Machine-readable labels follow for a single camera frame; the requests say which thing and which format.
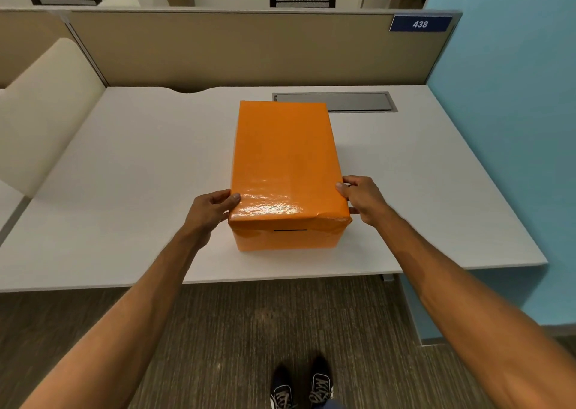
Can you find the person's left hand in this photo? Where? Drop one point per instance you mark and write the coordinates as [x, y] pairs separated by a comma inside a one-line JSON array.
[[204, 215]]

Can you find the person's right hand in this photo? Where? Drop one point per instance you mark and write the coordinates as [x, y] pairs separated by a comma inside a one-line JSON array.
[[366, 199]]

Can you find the person's right thumb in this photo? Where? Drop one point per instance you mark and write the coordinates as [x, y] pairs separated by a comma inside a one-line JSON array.
[[342, 190]]

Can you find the person's left thumb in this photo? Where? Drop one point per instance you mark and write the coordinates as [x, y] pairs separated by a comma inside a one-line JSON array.
[[230, 202]]

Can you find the orange box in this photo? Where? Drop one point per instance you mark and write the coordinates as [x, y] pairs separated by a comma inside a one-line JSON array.
[[285, 170]]

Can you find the person's right forearm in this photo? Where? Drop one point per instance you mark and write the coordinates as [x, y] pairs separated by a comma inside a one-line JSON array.
[[477, 314]]

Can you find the person's left forearm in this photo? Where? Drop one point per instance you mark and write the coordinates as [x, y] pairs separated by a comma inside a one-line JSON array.
[[121, 327]]

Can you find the beige desk partition panel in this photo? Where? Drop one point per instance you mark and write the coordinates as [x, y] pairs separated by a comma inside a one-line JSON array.
[[252, 46], [31, 44]]

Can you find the blue side partition panel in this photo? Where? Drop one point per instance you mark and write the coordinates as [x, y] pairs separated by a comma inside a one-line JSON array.
[[508, 152]]

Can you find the blue number sign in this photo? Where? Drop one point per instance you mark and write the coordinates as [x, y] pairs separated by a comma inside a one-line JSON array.
[[420, 23]]

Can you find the person's left black shoe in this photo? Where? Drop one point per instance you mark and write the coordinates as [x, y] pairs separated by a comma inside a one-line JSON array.
[[281, 388]]

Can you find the person's black shoe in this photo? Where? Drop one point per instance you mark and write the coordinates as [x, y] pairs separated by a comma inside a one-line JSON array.
[[281, 388], [320, 384]]

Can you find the person's right black shoe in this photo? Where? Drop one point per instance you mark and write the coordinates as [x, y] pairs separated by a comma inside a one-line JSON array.
[[320, 384]]

